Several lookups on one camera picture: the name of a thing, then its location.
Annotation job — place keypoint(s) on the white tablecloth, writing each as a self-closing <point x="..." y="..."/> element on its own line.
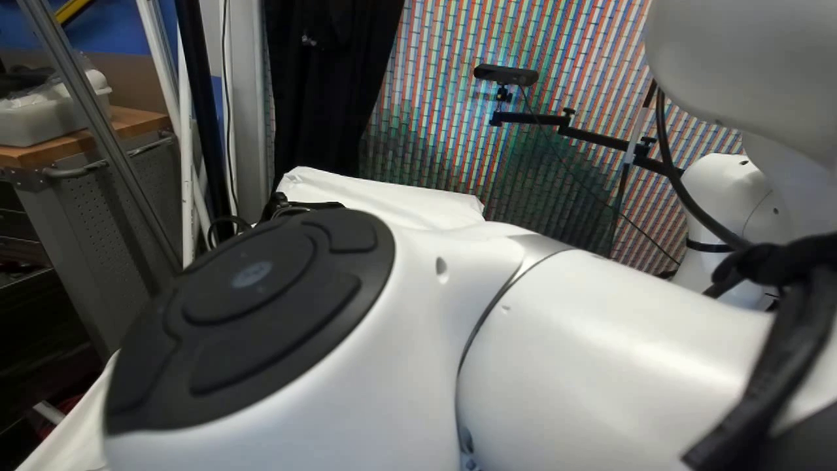
<point x="322" y="342"/>

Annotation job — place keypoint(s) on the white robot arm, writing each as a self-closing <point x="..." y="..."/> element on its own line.
<point x="586" y="364"/>

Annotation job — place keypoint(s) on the grey metal cabinet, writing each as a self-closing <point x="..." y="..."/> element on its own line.
<point x="87" y="224"/>

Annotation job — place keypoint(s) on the white plastic bin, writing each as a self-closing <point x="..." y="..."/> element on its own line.
<point x="36" y="106"/>

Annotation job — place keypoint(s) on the black handbag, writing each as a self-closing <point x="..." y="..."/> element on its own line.
<point x="271" y="215"/>

